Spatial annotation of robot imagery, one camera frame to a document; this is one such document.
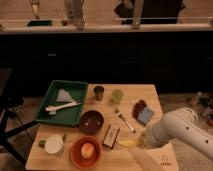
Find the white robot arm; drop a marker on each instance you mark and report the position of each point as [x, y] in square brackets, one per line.
[178, 124]

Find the white spatula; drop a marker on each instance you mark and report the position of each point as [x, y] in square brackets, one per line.
[55, 108]

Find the bread roll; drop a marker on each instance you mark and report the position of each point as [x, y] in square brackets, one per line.
[87, 150]

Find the brown scrubber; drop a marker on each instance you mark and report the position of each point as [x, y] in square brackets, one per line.
[138, 107]

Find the blue sponge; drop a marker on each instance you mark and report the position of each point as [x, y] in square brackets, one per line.
[145, 115]

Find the grey folded cloth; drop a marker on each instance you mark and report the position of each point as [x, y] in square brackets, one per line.
[64, 96]

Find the dark brown bowl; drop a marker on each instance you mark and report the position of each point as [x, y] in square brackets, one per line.
[91, 122]

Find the yellow banana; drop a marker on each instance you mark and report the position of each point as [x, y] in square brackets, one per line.
[128, 143]

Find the black rectangular box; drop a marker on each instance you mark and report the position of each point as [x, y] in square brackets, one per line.
[111, 136]

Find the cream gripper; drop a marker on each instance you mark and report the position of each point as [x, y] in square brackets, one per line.
[142, 143]

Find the green small object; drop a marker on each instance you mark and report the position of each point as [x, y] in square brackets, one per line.
[41, 143]

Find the metal fork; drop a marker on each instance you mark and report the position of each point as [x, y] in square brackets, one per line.
[120, 115]

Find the orange plate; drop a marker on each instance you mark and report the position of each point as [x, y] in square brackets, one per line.
[75, 153]

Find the green plastic cup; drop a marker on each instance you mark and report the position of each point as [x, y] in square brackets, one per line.
[117, 96]

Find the metal cup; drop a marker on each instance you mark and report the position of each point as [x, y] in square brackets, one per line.
[98, 92]

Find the white lidded cup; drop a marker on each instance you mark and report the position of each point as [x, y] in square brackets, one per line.
[54, 145]

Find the green plastic tray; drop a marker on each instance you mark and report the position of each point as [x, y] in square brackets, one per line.
[68, 116]

